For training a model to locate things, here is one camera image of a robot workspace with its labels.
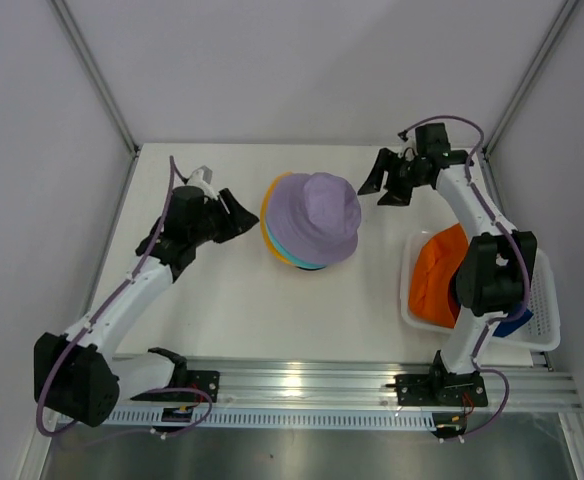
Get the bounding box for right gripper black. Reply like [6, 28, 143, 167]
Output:
[358, 148, 429, 207]

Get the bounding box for orange bucket hat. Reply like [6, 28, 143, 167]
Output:
[408, 223, 469, 329]

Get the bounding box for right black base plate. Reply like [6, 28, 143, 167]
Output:
[385, 372, 488, 407]

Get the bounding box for white slotted cable duct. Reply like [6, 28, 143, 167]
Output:
[104, 405, 436, 432]

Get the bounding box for yellow bucket hat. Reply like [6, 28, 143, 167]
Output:
[259, 172, 297, 267]

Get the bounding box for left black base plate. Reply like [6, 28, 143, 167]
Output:
[171, 370, 221, 403]

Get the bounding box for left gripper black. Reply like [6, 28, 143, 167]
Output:
[190, 189, 258, 247]

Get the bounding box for right aluminium frame post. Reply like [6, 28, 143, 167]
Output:
[483, 0, 583, 158]

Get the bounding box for left aluminium frame post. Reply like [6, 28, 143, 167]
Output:
[47, 0, 139, 156]

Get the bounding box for aluminium frame post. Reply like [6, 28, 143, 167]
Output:
[483, 0, 583, 158]
[47, 0, 139, 156]

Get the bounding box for white plastic basket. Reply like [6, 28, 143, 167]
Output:
[399, 231, 561, 352]

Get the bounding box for aluminium mounting rail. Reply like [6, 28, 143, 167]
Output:
[106, 353, 583, 412]

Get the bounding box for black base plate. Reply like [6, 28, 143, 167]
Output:
[385, 372, 488, 407]
[171, 370, 221, 403]

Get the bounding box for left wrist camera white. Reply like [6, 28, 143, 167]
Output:
[186, 166, 218, 199]

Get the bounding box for blue cap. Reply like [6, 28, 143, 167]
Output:
[493, 305, 533, 338]

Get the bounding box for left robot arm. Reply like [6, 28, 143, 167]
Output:
[34, 186, 259, 427]

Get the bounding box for black wire hat stand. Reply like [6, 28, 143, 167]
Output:
[295, 266, 326, 272]

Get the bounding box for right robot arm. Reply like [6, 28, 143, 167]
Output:
[358, 115, 537, 407]

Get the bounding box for teal bucket hat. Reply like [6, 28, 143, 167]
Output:
[264, 223, 327, 267]

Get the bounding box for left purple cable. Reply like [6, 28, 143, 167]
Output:
[36, 155, 213, 437]

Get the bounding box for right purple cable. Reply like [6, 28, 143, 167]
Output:
[396, 115, 533, 431]

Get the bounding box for purple cable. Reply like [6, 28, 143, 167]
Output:
[396, 115, 533, 431]
[36, 155, 213, 437]

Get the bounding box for lavender bucket hat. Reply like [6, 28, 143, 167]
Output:
[272, 172, 362, 266]

